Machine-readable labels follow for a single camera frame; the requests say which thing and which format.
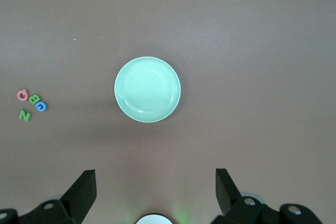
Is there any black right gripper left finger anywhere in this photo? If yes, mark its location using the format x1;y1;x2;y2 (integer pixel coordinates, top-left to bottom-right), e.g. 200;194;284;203
0;169;97;224

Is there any pink letter Q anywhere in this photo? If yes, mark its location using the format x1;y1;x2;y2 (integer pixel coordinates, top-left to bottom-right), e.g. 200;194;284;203
16;89;29;102

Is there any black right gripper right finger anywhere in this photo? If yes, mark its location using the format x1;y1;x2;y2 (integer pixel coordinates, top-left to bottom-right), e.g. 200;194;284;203
209;168;324;224

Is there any blue letter G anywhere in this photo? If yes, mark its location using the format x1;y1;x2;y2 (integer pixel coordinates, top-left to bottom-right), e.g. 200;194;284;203
35;100;49;112

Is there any green letter N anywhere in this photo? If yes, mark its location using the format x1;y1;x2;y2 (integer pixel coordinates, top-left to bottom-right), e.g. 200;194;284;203
18;109;33;122

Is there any light green plate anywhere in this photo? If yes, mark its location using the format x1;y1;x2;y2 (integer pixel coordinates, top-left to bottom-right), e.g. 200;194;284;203
113;56;182;123

